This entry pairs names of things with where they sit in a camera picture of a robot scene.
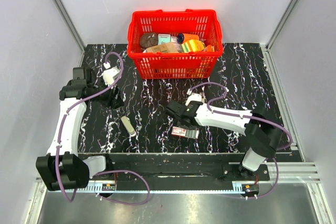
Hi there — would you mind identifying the red plastic shopping basket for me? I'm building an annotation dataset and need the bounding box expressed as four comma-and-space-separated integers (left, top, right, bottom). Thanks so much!
128, 9, 224, 79

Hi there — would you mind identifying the brown round cookie pack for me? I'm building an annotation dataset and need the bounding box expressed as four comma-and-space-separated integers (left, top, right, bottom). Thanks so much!
139, 33, 159, 50

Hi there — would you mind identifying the orange snack packet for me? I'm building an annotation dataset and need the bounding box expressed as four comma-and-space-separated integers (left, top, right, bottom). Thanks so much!
203, 45, 215, 52

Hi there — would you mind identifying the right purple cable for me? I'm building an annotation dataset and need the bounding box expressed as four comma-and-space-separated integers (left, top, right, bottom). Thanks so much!
187, 81, 292, 200

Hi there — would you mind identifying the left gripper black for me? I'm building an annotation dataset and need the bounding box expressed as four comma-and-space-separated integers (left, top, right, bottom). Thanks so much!
89, 77, 125, 110

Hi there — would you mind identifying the orange cylinder tube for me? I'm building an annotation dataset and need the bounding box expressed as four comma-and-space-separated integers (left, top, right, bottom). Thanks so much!
176, 33, 200, 44

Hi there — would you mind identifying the aluminium frame rail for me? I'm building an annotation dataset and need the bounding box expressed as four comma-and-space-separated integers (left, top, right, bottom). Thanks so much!
35, 162, 322, 193

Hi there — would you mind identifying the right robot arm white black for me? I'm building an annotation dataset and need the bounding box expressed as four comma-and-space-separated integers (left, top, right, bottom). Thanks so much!
165, 93, 284, 180

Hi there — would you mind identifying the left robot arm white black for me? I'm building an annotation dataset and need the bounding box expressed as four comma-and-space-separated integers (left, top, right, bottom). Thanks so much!
36, 63, 123, 191

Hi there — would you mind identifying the yellow green box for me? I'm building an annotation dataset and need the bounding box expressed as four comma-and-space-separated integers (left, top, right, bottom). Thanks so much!
181, 39, 205, 53

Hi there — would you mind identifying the red staple box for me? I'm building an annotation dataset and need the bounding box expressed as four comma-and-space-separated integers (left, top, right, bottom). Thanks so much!
171, 126, 199, 139

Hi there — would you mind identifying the brown cardboard package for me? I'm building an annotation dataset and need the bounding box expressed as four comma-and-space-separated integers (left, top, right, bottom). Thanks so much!
143, 42, 182, 54

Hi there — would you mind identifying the teal white small box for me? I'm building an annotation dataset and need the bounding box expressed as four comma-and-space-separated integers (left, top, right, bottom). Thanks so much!
157, 34, 171, 45

